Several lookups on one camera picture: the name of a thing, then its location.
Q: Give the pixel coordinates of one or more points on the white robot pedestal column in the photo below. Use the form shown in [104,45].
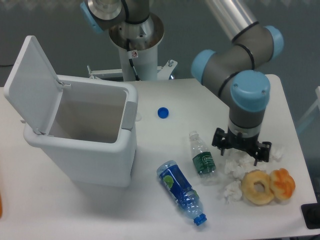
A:
[132,58]

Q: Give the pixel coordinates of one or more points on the blue label plastic bottle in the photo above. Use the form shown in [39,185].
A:
[182,192]

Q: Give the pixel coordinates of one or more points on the black device at edge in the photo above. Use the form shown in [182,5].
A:
[311,215]

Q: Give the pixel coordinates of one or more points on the plain ring donut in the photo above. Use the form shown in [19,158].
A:
[255,187]

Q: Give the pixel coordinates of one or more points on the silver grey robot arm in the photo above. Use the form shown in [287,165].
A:
[231,76]

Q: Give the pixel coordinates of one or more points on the orange glazed twisted bun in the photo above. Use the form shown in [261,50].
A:
[282,184]

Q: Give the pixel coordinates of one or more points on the white plastic trash can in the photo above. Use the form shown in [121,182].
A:
[85,126]

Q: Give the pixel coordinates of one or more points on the blue bottle cap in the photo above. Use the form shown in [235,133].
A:
[163,112]

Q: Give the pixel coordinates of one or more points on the small crumpled white tissue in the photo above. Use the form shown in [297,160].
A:
[232,192]

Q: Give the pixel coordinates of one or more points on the large crumpled white tissue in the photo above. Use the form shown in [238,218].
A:
[238,163]

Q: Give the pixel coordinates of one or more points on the white frame at right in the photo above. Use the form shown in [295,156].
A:
[310,115]

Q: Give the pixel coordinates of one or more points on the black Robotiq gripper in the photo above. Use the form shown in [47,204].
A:
[260,151]

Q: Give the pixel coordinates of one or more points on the green label plastic bottle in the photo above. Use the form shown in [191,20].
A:
[202,159]

